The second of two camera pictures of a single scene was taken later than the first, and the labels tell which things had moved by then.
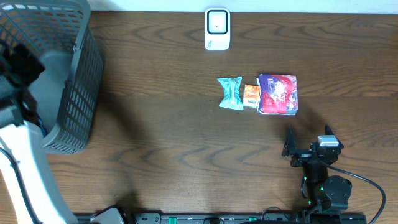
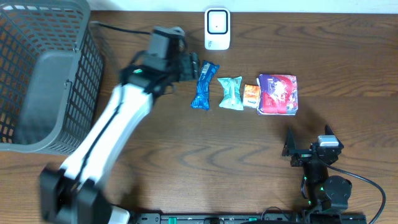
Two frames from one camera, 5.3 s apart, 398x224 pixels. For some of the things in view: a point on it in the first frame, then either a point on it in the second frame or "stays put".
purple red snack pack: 278,94 stays put
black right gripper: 306,155 stays put
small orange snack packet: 251,96 stays put
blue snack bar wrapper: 44,132 -> 201,100
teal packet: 232,98 stays put
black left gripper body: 19,68 -> 189,66
